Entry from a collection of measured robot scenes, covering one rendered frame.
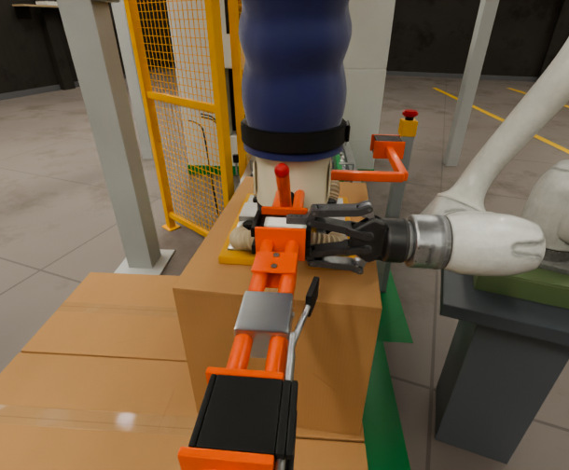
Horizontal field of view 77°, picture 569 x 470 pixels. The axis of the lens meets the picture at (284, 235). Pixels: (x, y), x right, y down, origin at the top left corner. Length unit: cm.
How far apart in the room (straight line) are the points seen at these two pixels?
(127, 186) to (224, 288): 160
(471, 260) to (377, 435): 113
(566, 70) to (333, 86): 36
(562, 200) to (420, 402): 102
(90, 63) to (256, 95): 147
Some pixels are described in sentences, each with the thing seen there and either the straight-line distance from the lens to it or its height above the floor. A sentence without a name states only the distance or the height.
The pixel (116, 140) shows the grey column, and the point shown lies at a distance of 216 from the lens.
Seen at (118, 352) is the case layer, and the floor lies 54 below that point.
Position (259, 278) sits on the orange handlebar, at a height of 109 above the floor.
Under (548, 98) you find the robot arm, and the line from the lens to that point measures 76.
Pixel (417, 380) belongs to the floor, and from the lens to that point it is 185.
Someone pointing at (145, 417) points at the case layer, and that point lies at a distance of 106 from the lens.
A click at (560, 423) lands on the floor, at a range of 197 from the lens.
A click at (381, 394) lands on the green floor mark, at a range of 175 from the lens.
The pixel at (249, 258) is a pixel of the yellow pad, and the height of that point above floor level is 96.
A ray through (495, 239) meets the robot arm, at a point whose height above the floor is 111.
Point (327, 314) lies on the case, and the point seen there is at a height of 92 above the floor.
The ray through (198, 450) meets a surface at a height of 111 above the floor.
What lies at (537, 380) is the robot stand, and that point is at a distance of 141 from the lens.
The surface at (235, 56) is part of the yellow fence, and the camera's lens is 244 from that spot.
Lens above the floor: 139
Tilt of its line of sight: 31 degrees down
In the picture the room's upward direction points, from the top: straight up
